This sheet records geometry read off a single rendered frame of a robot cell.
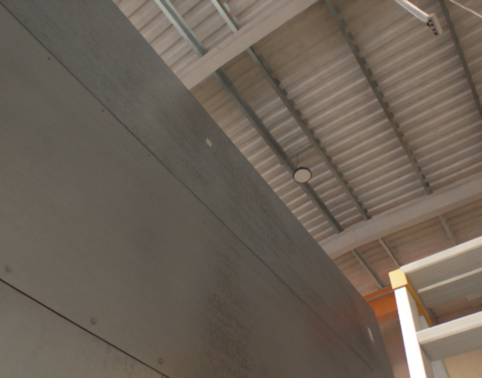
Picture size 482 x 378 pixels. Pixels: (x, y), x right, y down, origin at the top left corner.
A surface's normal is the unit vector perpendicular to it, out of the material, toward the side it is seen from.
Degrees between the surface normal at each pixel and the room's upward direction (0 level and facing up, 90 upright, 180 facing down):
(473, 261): 180
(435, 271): 180
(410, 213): 90
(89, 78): 90
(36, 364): 90
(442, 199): 90
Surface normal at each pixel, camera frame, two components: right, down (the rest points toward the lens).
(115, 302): 0.81, -0.45
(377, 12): -0.05, 0.65
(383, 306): -0.58, -0.64
